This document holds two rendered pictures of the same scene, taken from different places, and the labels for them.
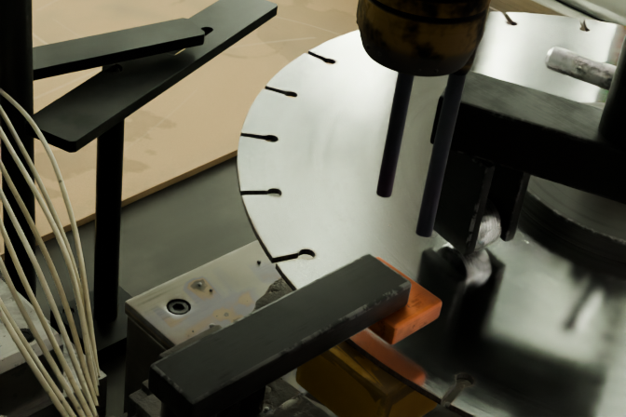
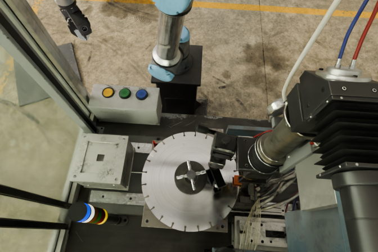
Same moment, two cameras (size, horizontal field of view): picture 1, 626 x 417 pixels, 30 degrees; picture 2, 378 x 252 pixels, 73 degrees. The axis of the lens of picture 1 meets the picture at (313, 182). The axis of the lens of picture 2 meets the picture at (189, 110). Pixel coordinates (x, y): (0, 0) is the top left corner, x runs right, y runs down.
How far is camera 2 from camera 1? 0.82 m
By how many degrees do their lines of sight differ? 75
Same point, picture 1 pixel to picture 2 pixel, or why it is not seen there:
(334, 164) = (217, 205)
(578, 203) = (203, 177)
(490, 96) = (221, 181)
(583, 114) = (215, 172)
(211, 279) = (215, 228)
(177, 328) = (225, 223)
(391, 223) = (221, 192)
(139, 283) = not seen: outside the picture
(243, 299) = not seen: hidden behind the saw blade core
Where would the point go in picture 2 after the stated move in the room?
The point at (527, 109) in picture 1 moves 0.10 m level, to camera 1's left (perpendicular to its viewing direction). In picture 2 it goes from (219, 176) to (241, 203)
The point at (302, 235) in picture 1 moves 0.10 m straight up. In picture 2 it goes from (232, 197) to (237, 193)
